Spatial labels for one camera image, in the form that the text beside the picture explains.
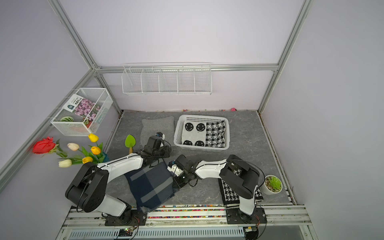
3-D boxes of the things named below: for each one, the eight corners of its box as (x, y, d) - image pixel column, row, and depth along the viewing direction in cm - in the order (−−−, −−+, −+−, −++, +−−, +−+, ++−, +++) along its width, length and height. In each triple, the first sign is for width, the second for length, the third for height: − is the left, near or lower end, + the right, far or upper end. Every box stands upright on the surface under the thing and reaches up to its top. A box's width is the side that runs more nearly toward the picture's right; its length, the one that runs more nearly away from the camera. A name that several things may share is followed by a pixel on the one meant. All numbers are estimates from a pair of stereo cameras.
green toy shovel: (121, 153, 99) (120, 152, 98) (128, 135, 109) (127, 134, 107) (132, 153, 99) (131, 152, 98) (137, 135, 109) (137, 134, 107)
